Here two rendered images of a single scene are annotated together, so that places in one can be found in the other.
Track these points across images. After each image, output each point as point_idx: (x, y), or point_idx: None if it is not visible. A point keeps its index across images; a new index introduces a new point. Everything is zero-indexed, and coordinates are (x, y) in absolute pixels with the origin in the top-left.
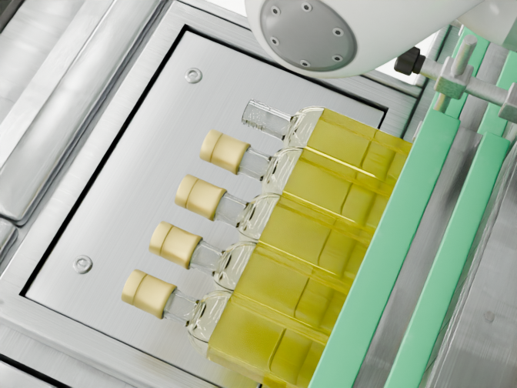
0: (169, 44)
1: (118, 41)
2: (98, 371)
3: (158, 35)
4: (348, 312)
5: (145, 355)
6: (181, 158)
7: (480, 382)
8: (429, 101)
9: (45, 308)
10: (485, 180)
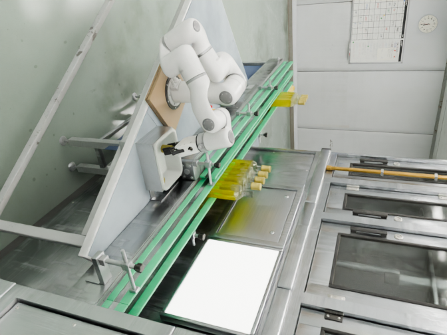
0: (281, 236)
1: (297, 237)
2: None
3: (285, 238)
4: None
5: (267, 186)
6: (270, 216)
7: None
8: None
9: (291, 189)
10: (203, 157)
